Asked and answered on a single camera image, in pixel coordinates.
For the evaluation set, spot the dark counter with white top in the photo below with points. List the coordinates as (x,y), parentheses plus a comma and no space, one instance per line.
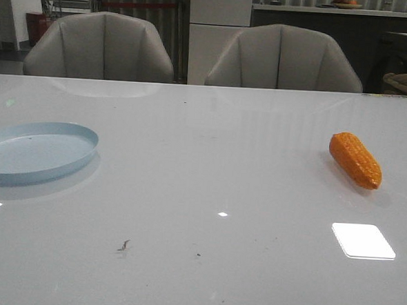
(375,42)

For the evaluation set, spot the left beige leather chair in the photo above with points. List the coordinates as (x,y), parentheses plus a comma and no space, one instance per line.
(101,45)

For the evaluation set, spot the right beige leather chair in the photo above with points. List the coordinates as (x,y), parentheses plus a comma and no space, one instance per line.
(284,57)

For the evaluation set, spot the red bin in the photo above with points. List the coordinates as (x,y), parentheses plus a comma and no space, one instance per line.
(37,23)

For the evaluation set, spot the fruit bowl on counter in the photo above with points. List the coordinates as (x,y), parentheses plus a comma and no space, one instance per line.
(346,4)

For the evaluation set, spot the light blue round plate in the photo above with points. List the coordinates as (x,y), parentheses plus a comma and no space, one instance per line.
(37,152)

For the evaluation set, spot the beige leather chair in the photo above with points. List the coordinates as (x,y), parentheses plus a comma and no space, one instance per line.
(284,57)
(101,45)

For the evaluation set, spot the white drawer cabinet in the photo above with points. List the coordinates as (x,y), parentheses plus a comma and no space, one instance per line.
(212,24)

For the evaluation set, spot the orange toy corn cob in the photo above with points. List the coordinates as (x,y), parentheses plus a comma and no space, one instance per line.
(352,155)

